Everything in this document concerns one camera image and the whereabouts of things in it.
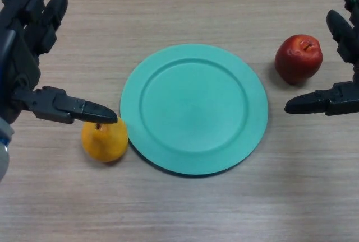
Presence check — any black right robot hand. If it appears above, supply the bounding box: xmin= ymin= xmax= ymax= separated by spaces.
xmin=284 ymin=0 xmax=359 ymax=117

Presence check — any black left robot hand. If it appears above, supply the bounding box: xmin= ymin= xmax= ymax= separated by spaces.
xmin=0 ymin=0 xmax=118 ymax=125

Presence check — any red apple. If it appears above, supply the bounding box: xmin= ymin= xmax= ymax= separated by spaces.
xmin=274 ymin=34 xmax=323 ymax=85

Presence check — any green round plate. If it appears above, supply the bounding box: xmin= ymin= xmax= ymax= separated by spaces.
xmin=119 ymin=43 xmax=269 ymax=176

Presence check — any yellow pear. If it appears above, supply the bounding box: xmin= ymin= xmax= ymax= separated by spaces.
xmin=81 ymin=117 xmax=129 ymax=164

